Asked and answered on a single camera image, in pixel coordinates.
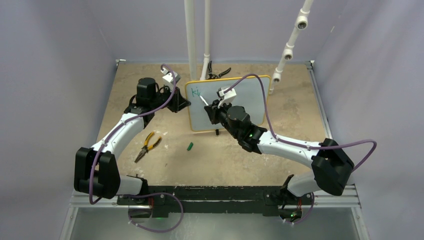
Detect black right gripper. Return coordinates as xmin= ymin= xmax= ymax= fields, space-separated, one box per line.
xmin=206 ymin=98 xmax=241 ymax=139

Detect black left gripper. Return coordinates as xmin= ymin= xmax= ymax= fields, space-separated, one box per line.
xmin=150 ymin=83 xmax=190 ymax=113

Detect white green marker pen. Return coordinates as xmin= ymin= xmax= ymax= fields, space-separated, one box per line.
xmin=199 ymin=95 xmax=209 ymax=106

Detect yellow framed whiteboard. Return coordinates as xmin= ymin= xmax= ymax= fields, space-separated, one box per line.
xmin=184 ymin=75 xmax=272 ymax=133

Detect green marker cap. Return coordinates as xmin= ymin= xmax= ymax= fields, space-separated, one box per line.
xmin=187 ymin=142 xmax=194 ymax=151

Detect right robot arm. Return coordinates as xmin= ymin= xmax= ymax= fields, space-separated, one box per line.
xmin=204 ymin=100 xmax=355 ymax=204

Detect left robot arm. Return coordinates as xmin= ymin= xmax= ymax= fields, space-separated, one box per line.
xmin=73 ymin=72 xmax=191 ymax=205

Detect thin white vertical pipe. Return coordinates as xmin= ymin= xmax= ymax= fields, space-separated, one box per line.
xmin=200 ymin=0 xmax=211 ymax=81

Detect yellow black pliers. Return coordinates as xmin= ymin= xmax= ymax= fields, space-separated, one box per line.
xmin=134 ymin=131 xmax=162 ymax=163

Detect thick white vertical pipe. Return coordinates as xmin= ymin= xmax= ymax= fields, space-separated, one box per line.
xmin=184 ymin=0 xmax=197 ymax=81

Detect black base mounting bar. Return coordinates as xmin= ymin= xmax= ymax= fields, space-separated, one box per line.
xmin=117 ymin=185 xmax=312 ymax=220

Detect white pipe with fittings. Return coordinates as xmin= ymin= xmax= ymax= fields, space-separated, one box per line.
xmin=269 ymin=0 xmax=314 ymax=94

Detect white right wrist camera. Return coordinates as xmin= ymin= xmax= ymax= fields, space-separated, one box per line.
xmin=217 ymin=86 xmax=237 ymax=107

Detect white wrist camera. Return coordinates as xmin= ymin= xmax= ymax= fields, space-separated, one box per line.
xmin=217 ymin=86 xmax=237 ymax=107
xmin=161 ymin=69 xmax=181 ymax=88

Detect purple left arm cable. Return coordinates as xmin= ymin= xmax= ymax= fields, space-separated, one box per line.
xmin=88 ymin=63 xmax=177 ymax=205

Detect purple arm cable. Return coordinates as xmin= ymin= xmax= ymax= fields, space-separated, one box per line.
xmin=223 ymin=73 xmax=378 ymax=173
xmin=88 ymin=63 xmax=177 ymax=205

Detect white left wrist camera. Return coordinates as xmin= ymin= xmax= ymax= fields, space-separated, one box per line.
xmin=161 ymin=69 xmax=181 ymax=88

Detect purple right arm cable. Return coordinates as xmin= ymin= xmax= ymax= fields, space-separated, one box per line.
xmin=223 ymin=73 xmax=378 ymax=173

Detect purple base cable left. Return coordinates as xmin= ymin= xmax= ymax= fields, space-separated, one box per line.
xmin=127 ymin=192 xmax=186 ymax=234

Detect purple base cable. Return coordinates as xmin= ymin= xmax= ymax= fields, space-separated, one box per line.
xmin=281 ymin=193 xmax=315 ymax=227
xmin=127 ymin=192 xmax=186 ymax=234

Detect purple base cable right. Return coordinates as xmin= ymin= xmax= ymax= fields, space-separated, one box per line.
xmin=281 ymin=193 xmax=315 ymax=227

